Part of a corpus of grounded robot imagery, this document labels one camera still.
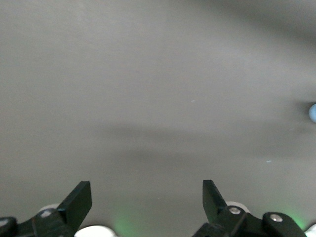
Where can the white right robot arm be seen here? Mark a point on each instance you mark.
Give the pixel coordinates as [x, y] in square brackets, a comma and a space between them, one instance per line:
[311, 230]

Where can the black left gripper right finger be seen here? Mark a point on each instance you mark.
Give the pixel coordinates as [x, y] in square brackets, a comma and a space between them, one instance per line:
[212, 202]

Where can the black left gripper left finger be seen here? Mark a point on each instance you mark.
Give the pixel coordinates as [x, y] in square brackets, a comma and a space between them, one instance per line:
[77, 202]

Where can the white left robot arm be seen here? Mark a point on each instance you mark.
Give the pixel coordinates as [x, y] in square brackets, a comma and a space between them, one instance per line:
[95, 231]

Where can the light blue plastic cup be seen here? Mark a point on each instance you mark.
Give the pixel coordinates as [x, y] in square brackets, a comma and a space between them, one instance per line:
[313, 113]

